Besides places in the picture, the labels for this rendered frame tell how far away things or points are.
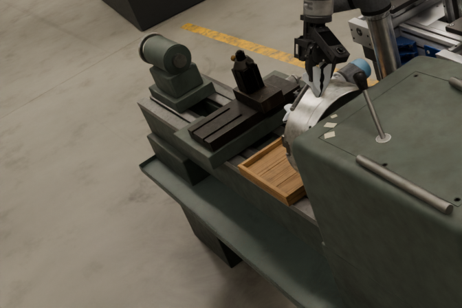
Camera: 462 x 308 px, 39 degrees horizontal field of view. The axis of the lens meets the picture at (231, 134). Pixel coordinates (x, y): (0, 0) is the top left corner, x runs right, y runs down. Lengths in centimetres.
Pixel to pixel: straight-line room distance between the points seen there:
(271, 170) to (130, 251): 164
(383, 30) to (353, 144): 62
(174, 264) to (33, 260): 100
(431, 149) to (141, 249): 243
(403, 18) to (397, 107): 89
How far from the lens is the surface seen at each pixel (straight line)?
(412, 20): 253
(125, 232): 389
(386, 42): 215
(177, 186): 303
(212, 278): 331
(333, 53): 161
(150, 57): 294
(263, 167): 229
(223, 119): 248
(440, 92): 171
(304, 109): 187
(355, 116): 170
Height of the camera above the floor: 216
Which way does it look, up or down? 30 degrees down
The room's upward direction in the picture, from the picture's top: 22 degrees counter-clockwise
